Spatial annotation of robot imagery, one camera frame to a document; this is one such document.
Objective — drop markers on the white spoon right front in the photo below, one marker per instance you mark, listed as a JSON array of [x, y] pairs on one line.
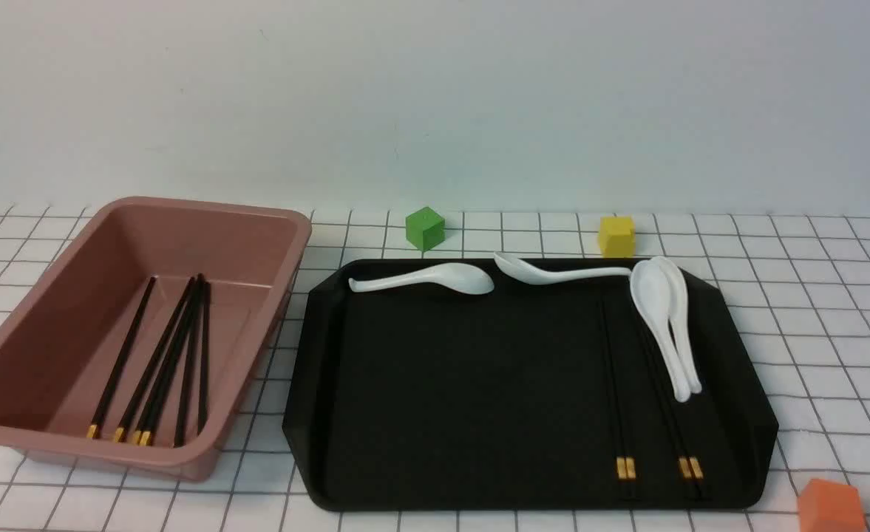
[[651, 294]]

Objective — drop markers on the white spoon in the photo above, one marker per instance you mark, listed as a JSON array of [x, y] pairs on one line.
[[460, 277], [527, 273], [651, 294], [678, 319]]

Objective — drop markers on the yellow cube block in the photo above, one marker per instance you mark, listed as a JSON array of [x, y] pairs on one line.
[[616, 237]]

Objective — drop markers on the white spoon far left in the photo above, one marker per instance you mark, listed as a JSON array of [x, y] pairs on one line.
[[460, 277]]

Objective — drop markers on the black chopstick in bin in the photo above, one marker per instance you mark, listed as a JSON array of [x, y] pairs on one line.
[[168, 362], [116, 373], [203, 379], [176, 369], [188, 369], [129, 415]]

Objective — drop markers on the black plastic tray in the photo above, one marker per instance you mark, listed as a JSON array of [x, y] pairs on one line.
[[419, 398]]

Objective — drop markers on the white spoon right rear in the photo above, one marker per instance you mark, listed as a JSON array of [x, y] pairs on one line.
[[678, 319]]

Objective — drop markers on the orange cube block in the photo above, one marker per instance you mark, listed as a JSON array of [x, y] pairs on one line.
[[825, 505]]

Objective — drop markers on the pink plastic bin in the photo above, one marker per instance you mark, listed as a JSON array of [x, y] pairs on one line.
[[59, 345]]

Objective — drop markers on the green cube block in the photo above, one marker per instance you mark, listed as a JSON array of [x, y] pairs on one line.
[[425, 229]]

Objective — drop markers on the white spoon top middle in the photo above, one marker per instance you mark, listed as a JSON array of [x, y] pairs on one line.
[[527, 273]]

